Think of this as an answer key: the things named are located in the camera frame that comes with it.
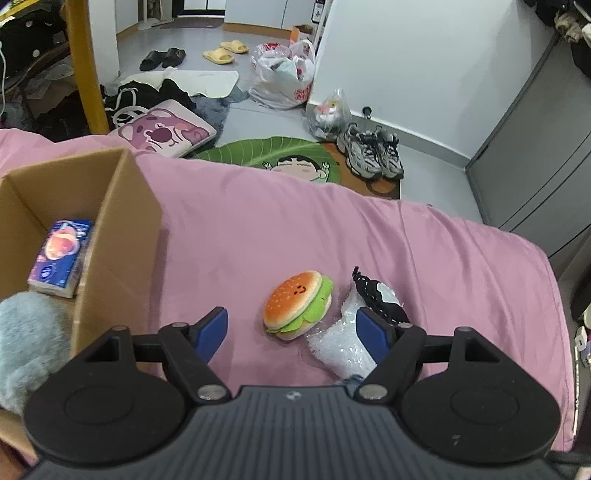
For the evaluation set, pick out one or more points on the black polka dot bag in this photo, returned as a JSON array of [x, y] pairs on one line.
[[32, 37]]

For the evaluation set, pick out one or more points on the burger plush toy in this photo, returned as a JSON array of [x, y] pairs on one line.
[[295, 302]]

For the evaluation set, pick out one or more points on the round table with yellow leg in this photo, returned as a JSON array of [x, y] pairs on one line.
[[87, 69]]

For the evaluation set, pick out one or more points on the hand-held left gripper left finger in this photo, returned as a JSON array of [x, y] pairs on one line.
[[210, 333]]

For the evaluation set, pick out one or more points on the black dotted cloth item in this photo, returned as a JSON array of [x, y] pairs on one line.
[[376, 290]]

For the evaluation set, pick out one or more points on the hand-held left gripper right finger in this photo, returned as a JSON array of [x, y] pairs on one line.
[[373, 333]]

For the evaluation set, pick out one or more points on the yellow slipper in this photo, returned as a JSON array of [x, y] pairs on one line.
[[218, 57], [234, 46]]

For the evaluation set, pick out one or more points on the white kitchen cabinet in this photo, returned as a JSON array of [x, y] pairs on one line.
[[258, 14]]

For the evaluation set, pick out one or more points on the brown cardboard box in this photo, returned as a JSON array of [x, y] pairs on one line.
[[124, 240]]

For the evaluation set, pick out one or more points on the white bubble wrap bag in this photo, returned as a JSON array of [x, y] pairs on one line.
[[339, 344]]

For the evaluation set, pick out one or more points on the grey door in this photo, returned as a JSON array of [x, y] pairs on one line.
[[531, 161]]

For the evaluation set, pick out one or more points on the clear plastic bag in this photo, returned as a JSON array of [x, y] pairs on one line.
[[325, 117]]

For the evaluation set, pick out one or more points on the black clothes pile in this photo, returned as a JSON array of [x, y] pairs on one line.
[[173, 94]]

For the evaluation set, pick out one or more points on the pink blanket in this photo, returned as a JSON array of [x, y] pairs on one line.
[[415, 258]]

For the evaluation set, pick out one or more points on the black slipper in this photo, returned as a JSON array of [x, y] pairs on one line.
[[174, 57], [152, 60]]

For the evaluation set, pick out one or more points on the grey fluffy plush toy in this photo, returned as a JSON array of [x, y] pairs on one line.
[[32, 341]]

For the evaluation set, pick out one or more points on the white floor mat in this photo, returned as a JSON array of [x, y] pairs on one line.
[[207, 82]]

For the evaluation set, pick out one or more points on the orange cardboard box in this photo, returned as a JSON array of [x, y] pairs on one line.
[[300, 33]]

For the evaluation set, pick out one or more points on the dark brown chair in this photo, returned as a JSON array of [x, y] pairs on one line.
[[44, 64]]

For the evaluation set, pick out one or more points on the grey cloth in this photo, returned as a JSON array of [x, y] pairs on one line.
[[214, 110]]

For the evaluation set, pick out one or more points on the black door stop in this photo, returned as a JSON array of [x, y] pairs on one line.
[[367, 112]]

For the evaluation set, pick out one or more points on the blue pink tissue pack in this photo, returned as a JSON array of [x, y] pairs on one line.
[[60, 258]]

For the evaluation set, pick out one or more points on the green leaf floor mat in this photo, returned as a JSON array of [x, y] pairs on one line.
[[249, 154]]

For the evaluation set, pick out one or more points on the grey sneaker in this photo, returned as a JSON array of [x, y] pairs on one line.
[[360, 150], [390, 152]]

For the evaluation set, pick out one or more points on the dark doormat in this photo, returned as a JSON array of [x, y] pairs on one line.
[[191, 23]]

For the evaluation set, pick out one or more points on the white narrow rack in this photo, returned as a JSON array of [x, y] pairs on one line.
[[321, 18]]

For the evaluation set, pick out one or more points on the white plastic bag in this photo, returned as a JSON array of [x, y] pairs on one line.
[[281, 81]]

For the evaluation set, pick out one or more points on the pink cartoon cushion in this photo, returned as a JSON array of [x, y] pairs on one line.
[[164, 131]]

